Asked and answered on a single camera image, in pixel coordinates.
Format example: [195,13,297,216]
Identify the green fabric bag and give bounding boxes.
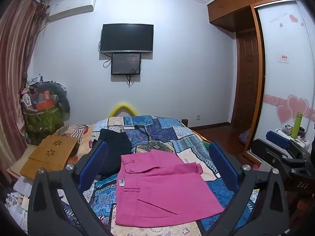
[23,104,64,133]

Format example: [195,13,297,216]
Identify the pile of white papers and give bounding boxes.
[5,174,35,231]

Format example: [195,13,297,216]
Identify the green bottle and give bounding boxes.
[291,112,302,138]

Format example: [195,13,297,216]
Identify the grey plush toy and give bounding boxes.
[38,81,71,113]

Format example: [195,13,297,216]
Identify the wooden lap desk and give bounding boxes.
[20,135,79,180]

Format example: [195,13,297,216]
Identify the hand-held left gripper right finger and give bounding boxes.
[208,141,289,236]

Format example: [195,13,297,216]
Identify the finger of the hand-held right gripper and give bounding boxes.
[266,131,306,158]
[250,138,307,170]

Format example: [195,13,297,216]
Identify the small black monitor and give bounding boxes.
[111,53,142,76]

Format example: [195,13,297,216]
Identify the orange box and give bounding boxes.
[36,100,53,110]

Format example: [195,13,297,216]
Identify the black pants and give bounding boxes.
[95,129,132,175]

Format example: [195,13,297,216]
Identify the white nightstand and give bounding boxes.
[271,125,315,150]

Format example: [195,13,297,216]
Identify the white air conditioner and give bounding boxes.
[48,0,96,22]

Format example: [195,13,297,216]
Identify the striped brown curtain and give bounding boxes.
[0,0,50,182]

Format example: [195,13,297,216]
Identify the striped cloth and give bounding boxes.
[59,124,89,138]

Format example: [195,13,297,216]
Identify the patchwork blanket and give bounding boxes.
[81,115,261,236]

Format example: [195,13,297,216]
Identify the yellow foam tube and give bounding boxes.
[109,102,138,117]

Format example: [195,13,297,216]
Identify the pink pants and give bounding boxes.
[115,149,225,227]

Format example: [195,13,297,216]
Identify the purple cloth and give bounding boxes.
[239,129,251,144]

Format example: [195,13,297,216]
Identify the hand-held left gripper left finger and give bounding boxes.
[28,141,116,236]

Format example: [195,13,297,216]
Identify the white sliding door with hearts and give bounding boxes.
[246,0,315,163]

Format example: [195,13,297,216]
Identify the wall-mounted black television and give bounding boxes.
[100,24,154,54]

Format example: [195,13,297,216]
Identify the brown wooden door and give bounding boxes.
[231,29,261,131]

